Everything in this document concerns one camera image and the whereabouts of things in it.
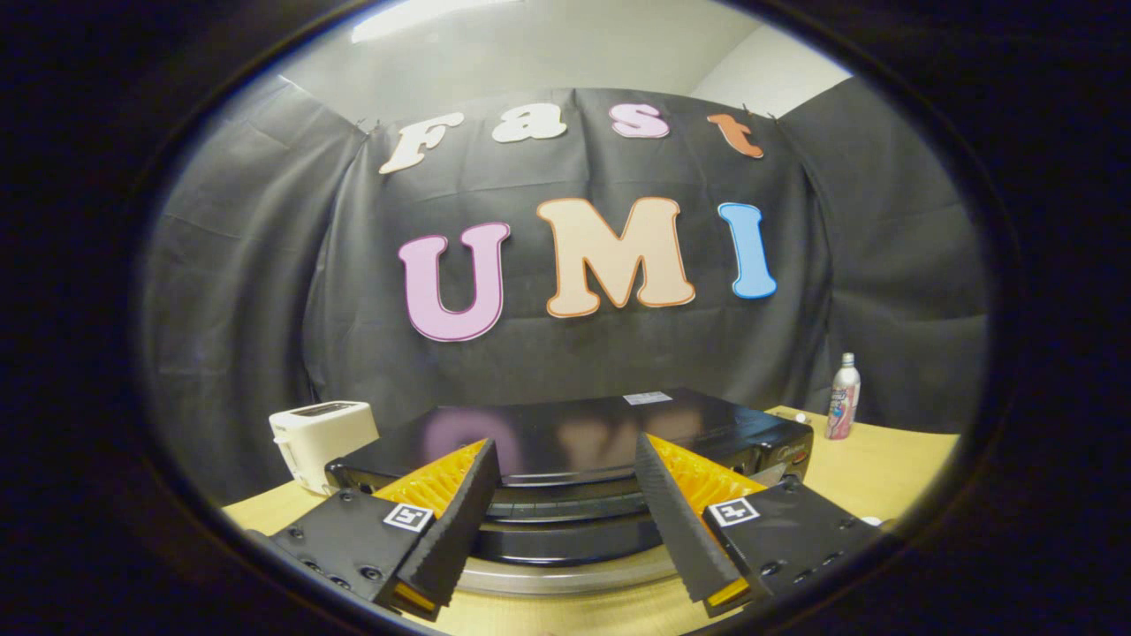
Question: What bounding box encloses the pink and white bottle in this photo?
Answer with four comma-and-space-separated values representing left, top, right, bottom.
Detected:
824, 352, 862, 441

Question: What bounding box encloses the black toaster oven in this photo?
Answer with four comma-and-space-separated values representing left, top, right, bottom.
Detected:
325, 387, 816, 594

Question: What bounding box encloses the white pop-up toaster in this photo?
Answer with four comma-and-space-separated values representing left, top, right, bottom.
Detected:
269, 400, 381, 496

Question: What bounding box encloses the black backdrop cloth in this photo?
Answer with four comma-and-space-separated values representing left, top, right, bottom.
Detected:
141, 75, 989, 506

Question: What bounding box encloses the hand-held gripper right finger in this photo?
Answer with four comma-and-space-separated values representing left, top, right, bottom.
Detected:
634, 432, 884, 619

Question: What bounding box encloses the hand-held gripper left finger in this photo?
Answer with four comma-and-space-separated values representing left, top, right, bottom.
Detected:
269, 437, 503, 622

